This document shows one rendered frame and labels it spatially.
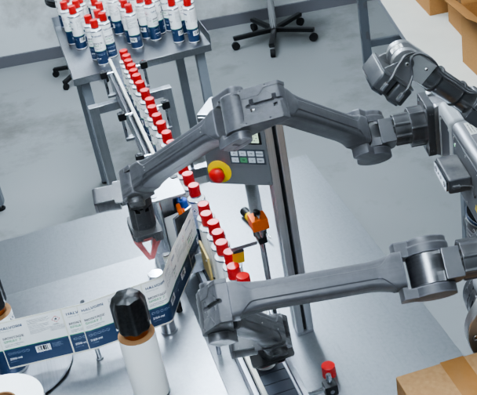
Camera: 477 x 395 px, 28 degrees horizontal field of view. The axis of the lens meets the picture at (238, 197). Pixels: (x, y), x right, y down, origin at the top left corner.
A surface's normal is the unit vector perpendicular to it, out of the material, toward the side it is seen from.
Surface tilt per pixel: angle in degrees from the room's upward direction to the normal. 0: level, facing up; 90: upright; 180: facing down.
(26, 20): 90
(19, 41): 90
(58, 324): 90
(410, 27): 0
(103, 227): 0
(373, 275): 42
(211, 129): 61
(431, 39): 0
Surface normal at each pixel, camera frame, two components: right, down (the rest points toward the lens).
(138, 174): -0.78, -0.05
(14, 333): 0.17, 0.49
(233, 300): -0.01, -0.29
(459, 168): -0.16, -0.84
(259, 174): -0.32, 0.54
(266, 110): -0.29, -0.23
